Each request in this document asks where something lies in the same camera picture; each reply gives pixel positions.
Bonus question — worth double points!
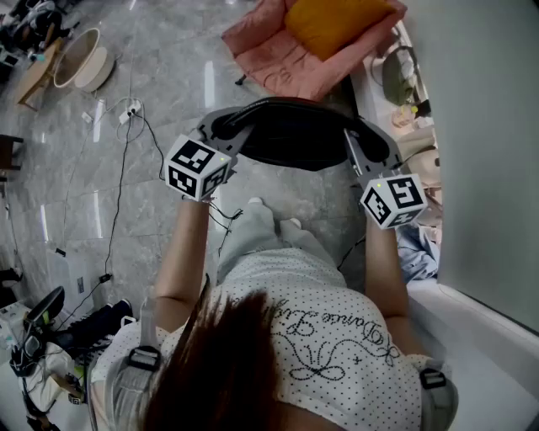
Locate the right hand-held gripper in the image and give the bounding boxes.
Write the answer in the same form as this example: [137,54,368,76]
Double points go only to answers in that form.
[343,120,429,231]

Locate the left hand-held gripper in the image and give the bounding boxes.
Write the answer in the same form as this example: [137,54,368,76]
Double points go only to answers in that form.
[164,106,254,202]

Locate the black garment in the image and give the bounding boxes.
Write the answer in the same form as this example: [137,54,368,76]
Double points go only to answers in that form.
[210,96,388,172]

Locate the person's left forearm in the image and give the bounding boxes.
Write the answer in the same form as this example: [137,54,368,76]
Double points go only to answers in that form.
[152,197,212,305]

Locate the person's right forearm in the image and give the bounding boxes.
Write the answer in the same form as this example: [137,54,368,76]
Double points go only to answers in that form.
[362,216,410,317]

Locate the olive green bag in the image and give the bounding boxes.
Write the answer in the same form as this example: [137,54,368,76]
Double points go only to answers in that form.
[382,45,419,107]

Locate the white power strip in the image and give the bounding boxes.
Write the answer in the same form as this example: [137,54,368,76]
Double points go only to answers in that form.
[118,98,143,125]

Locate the light grey trousers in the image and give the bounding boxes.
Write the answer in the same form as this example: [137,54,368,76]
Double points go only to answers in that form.
[216,201,338,284]

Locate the light blue garment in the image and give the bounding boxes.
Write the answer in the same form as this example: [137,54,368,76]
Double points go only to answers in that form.
[395,226,440,291]

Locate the orange cushion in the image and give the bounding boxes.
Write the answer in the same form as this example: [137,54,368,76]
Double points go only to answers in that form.
[285,0,397,62]

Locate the beige round tub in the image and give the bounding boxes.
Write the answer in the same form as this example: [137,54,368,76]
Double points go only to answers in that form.
[53,27,115,93]

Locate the white dotted shirt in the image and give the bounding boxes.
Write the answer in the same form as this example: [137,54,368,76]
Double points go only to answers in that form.
[90,247,447,431]

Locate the wooden low table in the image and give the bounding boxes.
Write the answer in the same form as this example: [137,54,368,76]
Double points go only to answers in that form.
[15,37,64,113]

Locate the black sneaker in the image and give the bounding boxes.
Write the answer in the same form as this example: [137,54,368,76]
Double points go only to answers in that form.
[104,298,134,334]

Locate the clear plastic storage box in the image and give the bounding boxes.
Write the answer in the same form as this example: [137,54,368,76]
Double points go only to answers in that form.
[45,247,99,313]

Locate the dark wooden stool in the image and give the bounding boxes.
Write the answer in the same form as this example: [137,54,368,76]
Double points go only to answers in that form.
[0,134,24,172]

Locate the black white striped cloth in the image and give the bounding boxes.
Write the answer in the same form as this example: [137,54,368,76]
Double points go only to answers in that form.
[54,309,115,359]

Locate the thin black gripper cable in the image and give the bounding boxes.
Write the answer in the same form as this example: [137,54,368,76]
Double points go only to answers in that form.
[208,200,244,258]
[335,235,367,271]

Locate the black power cable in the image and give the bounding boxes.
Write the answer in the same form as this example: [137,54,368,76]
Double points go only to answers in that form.
[100,109,166,279]

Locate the grey shoulder strap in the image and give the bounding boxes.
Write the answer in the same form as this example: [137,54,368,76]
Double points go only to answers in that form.
[107,296,164,431]
[419,365,460,431]

